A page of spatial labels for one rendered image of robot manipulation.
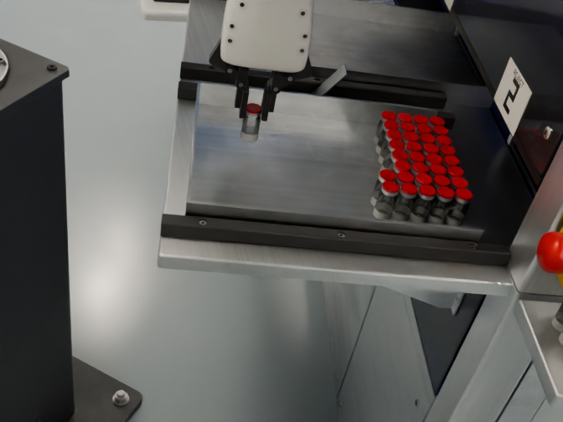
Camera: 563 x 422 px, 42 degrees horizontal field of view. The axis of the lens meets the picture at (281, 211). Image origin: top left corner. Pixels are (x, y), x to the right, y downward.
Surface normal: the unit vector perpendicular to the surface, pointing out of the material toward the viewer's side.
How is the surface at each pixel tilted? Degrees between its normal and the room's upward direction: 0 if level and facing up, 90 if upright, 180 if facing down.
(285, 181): 0
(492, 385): 90
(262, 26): 91
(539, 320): 0
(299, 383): 0
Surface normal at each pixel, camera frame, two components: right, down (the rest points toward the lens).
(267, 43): 0.04, 0.69
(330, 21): 0.16, -0.76
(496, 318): -0.99, -0.09
